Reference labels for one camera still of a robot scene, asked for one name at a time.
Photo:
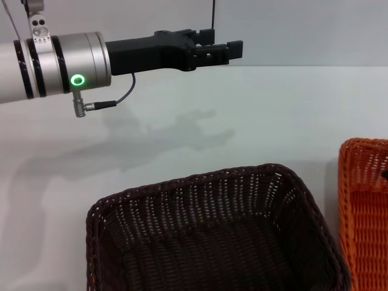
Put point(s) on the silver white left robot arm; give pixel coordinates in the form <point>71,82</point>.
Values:
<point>48,69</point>

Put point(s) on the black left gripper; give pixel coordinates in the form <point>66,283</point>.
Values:
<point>151,54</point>

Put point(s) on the orange woven basket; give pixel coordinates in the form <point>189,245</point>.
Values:
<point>366,218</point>

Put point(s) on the dark brown woven basket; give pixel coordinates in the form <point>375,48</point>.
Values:
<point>218,242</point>

